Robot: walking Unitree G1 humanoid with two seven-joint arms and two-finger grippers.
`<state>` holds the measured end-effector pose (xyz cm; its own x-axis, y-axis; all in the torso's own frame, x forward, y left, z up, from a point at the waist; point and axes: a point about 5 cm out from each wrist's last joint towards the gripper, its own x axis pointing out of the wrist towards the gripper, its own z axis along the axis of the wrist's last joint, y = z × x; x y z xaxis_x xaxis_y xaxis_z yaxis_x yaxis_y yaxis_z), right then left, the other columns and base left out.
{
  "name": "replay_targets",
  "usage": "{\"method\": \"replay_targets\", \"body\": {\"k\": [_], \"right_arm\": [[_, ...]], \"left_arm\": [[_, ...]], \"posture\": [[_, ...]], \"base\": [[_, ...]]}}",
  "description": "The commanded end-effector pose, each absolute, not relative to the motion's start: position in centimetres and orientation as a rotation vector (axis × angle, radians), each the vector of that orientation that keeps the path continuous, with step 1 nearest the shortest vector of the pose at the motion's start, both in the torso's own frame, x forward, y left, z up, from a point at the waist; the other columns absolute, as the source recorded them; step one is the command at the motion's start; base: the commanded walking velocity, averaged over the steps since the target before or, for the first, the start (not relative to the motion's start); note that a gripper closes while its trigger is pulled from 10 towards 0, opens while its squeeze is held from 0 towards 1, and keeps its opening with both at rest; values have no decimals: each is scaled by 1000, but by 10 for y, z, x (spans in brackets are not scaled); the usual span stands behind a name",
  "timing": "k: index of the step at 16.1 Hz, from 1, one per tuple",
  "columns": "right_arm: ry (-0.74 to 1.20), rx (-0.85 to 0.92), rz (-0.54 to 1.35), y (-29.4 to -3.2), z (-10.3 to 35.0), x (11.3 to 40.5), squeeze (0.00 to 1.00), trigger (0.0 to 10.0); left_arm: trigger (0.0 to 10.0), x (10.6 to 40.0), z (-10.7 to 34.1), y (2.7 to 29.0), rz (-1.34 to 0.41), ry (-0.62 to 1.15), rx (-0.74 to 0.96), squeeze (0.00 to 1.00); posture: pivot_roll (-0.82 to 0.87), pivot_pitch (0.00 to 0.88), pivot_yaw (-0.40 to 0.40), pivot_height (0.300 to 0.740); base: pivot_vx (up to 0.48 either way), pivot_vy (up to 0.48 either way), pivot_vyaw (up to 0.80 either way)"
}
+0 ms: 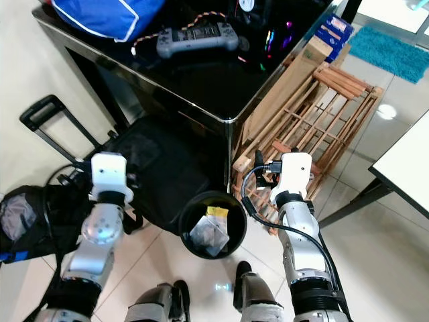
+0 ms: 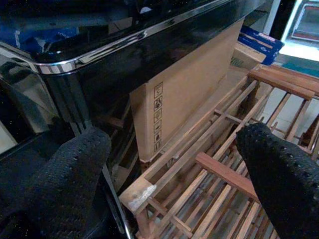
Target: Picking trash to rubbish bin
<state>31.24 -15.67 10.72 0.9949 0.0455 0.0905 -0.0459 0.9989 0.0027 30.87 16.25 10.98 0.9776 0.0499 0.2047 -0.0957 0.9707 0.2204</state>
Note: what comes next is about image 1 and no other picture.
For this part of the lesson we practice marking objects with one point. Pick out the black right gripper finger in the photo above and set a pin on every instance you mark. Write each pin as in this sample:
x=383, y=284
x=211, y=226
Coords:
x=259, y=159

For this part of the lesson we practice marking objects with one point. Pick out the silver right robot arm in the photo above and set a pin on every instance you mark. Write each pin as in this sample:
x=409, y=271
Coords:
x=301, y=231

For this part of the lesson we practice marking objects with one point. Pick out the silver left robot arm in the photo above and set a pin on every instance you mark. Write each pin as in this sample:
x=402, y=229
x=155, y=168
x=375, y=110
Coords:
x=100, y=235

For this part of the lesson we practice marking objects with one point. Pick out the round black rubbish bin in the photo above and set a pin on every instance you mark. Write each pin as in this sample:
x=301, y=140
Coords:
x=234, y=225

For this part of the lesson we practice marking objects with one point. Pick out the yellow trash piece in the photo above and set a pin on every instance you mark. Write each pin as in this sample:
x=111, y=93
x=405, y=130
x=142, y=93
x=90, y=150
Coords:
x=218, y=211

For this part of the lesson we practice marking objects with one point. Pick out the wooden slat rack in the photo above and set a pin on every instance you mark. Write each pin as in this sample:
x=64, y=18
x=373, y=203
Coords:
x=325, y=114

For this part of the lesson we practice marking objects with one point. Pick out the long brown cardboard box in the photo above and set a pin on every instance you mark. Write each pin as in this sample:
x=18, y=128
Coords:
x=291, y=84

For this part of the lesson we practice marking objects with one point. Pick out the crumpled clear plastic wrapper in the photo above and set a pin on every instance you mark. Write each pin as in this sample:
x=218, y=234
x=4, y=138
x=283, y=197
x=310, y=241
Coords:
x=208, y=236

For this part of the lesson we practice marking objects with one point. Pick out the black glass table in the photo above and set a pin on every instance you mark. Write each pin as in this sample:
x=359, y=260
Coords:
x=201, y=87

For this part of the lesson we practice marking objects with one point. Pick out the robot right leg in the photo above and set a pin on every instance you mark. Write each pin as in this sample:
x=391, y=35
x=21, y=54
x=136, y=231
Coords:
x=258, y=302

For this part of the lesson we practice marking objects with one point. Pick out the robot leg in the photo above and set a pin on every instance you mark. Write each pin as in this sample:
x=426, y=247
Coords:
x=258, y=302
x=161, y=305

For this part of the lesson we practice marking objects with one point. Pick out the grey game controller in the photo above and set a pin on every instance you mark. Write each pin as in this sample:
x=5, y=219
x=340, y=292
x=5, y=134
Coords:
x=198, y=40

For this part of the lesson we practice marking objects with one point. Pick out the white table with black legs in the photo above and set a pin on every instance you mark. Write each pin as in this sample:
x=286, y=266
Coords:
x=405, y=157

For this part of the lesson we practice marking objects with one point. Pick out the blue printed box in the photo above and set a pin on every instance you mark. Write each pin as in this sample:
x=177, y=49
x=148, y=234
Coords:
x=335, y=33

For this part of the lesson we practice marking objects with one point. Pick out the teal shaggy rug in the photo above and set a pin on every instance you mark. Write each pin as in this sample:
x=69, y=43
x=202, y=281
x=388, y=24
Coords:
x=392, y=54

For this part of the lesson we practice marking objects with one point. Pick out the robot left leg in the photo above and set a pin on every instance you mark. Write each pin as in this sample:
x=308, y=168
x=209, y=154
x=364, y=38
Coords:
x=161, y=305

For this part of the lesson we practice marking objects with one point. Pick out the white floor mat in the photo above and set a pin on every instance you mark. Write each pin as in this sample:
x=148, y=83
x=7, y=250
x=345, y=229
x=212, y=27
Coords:
x=389, y=12

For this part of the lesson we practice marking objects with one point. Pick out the blue bag with white trim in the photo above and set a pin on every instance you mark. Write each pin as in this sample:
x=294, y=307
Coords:
x=107, y=15

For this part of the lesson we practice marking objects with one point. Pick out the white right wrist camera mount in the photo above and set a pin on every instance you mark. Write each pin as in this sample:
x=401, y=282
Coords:
x=295, y=173

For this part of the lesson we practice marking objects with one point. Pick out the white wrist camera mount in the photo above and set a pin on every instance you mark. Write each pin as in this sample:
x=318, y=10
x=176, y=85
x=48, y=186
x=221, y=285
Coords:
x=110, y=176
x=295, y=173

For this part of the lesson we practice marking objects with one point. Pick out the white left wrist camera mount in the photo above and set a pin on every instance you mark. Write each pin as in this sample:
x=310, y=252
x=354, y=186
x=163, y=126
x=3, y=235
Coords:
x=110, y=176

